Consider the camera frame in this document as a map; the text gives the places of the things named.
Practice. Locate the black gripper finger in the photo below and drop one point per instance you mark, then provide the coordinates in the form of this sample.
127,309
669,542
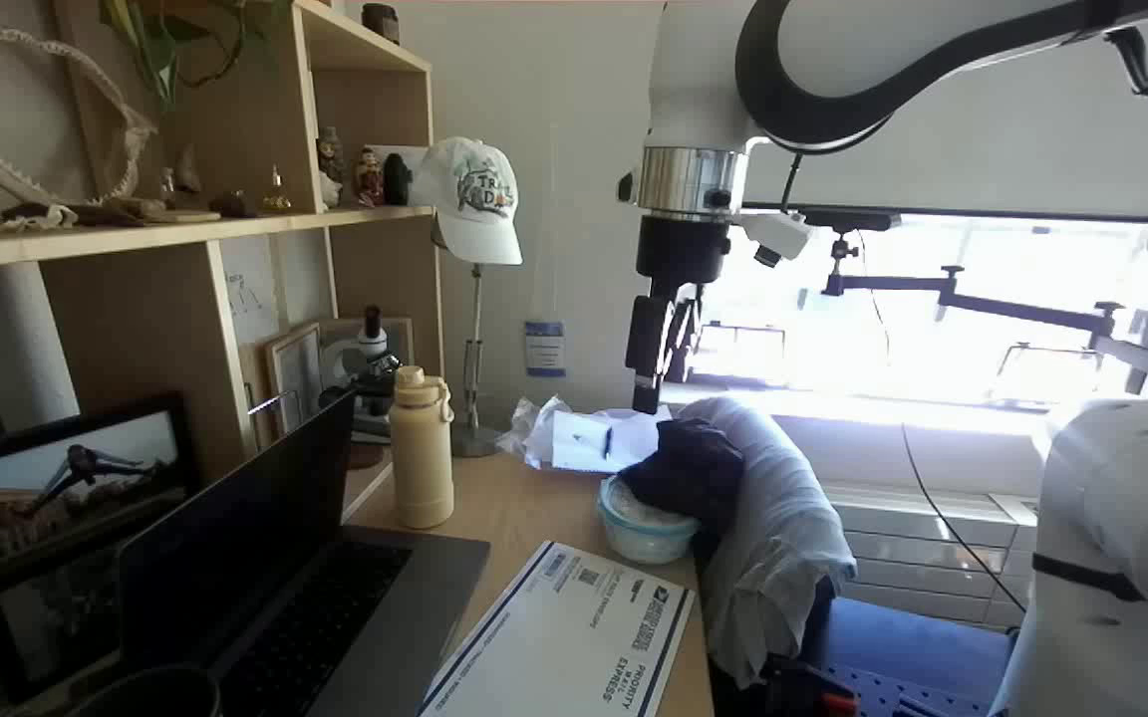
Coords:
645,390

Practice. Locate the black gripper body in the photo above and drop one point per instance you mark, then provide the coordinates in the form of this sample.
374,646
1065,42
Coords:
679,256

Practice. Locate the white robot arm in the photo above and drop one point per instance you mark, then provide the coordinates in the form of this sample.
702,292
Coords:
821,75

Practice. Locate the cream thermos bottle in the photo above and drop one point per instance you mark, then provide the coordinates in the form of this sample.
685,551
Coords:
419,442

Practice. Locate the framed picture on desk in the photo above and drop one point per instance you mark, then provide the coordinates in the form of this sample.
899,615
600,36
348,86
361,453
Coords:
293,376

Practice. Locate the white papers pile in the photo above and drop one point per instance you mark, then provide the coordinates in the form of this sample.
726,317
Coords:
555,437

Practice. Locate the light blue plate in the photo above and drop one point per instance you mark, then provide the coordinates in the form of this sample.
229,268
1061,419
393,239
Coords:
639,531

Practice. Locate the grey cloth towel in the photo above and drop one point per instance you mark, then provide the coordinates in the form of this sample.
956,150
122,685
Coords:
768,536

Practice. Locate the white baseball cap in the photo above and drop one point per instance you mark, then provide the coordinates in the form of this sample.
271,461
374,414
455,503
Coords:
477,196

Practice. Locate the white paper booklet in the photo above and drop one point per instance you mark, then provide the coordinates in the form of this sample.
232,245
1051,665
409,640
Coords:
571,636

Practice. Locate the black microscope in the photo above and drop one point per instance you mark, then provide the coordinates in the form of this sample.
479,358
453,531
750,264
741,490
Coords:
362,369

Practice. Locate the wooden shelf unit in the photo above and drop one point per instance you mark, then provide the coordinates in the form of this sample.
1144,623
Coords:
122,218

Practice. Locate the green potted plant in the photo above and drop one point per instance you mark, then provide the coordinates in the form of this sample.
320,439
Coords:
188,42

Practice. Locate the black monitor screen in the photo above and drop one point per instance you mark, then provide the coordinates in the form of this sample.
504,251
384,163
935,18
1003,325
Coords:
67,496

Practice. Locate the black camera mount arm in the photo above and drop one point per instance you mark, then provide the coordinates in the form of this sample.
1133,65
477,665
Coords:
1098,325

